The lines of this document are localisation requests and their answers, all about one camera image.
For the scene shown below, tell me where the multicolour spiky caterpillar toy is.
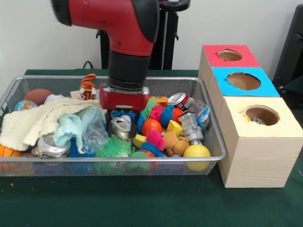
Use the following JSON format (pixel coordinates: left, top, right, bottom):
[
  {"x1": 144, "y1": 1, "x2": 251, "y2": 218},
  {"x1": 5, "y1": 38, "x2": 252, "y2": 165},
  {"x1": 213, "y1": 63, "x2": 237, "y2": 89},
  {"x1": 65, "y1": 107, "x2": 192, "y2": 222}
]
[{"x1": 139, "y1": 129, "x2": 167, "y2": 158}]

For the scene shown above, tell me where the silver mesh bin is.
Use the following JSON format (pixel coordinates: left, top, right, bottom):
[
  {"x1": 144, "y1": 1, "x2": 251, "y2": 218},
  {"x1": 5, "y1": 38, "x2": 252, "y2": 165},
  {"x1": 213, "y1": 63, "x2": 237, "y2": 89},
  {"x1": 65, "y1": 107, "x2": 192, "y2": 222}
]
[{"x1": 0, "y1": 75, "x2": 228, "y2": 177}]

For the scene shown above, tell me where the dark green table cloth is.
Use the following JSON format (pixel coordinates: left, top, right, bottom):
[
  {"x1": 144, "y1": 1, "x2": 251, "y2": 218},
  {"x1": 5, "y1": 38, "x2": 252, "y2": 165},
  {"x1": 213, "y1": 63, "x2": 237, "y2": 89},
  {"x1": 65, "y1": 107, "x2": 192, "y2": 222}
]
[
  {"x1": 0, "y1": 69, "x2": 303, "y2": 227},
  {"x1": 283, "y1": 77, "x2": 303, "y2": 108}
]

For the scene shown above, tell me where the tiger plush toy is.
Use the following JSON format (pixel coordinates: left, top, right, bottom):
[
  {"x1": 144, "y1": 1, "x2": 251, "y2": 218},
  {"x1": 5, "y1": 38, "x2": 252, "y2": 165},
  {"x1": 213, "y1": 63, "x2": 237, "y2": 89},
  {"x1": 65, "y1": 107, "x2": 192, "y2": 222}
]
[{"x1": 79, "y1": 73, "x2": 98, "y2": 100}]

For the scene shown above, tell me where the mint green cloth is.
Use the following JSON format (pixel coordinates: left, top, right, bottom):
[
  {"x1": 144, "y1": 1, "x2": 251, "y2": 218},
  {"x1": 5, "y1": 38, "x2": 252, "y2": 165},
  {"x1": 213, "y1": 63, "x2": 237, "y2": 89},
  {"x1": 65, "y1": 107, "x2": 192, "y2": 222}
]
[{"x1": 53, "y1": 107, "x2": 105, "y2": 152}]

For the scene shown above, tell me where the yellow ball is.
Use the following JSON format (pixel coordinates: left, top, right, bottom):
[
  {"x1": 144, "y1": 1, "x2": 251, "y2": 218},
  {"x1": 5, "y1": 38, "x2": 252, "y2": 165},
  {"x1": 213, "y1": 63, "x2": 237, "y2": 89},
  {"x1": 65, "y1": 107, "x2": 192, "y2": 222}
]
[{"x1": 183, "y1": 144, "x2": 212, "y2": 171}]

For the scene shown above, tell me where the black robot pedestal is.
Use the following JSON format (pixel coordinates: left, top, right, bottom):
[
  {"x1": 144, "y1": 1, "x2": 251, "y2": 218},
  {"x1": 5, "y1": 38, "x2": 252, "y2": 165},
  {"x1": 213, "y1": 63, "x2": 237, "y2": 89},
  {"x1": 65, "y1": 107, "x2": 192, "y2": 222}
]
[{"x1": 96, "y1": 0, "x2": 191, "y2": 70}]

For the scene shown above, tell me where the crushed silver can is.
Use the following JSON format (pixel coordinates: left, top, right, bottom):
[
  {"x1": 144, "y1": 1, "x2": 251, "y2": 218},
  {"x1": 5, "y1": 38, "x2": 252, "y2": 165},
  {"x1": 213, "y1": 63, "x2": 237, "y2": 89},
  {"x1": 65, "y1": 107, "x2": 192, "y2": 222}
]
[
  {"x1": 37, "y1": 133, "x2": 71, "y2": 158},
  {"x1": 110, "y1": 117, "x2": 132, "y2": 140}
]

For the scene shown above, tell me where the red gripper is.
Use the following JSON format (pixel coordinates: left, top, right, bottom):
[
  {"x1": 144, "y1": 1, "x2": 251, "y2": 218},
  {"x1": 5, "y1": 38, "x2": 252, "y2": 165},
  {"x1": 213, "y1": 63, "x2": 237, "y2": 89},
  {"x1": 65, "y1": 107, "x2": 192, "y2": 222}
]
[{"x1": 98, "y1": 83, "x2": 151, "y2": 140}]

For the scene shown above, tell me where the orange basketball toy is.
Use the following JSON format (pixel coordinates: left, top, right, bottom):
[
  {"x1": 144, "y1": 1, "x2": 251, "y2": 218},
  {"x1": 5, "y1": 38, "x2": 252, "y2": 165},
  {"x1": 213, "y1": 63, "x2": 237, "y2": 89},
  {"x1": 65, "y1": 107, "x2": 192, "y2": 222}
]
[{"x1": 0, "y1": 144, "x2": 22, "y2": 171}]

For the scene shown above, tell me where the wooden box with three holes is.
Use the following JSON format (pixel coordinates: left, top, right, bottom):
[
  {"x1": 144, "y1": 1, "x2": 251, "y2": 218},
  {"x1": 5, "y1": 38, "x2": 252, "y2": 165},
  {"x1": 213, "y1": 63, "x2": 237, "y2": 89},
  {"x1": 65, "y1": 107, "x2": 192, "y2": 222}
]
[{"x1": 198, "y1": 44, "x2": 303, "y2": 189}]

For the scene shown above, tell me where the green spiky ball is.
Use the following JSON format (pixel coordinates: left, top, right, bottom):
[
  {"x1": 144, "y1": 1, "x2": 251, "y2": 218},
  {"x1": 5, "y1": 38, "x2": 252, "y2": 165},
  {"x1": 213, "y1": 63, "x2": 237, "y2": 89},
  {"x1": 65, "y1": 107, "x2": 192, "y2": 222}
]
[{"x1": 95, "y1": 136, "x2": 132, "y2": 158}]

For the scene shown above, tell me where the clear plastic bottle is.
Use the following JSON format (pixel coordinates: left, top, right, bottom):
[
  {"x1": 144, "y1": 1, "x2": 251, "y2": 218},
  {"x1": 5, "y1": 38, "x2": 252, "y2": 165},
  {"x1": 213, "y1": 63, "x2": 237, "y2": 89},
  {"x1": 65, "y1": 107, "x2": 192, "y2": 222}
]
[{"x1": 81, "y1": 115, "x2": 109, "y2": 154}]

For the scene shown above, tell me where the brown teddy plush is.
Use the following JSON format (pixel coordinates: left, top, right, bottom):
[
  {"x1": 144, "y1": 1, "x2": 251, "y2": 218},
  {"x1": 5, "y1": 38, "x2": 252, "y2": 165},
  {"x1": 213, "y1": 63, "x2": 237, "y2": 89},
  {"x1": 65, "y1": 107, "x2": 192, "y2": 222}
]
[{"x1": 163, "y1": 131, "x2": 190, "y2": 157}]

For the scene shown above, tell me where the cream knitted cloth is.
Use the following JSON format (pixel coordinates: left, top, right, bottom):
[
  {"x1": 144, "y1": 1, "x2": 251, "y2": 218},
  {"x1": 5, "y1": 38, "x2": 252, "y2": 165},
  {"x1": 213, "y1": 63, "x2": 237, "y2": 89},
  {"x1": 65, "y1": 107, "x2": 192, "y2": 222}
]
[{"x1": 0, "y1": 97, "x2": 103, "y2": 152}]

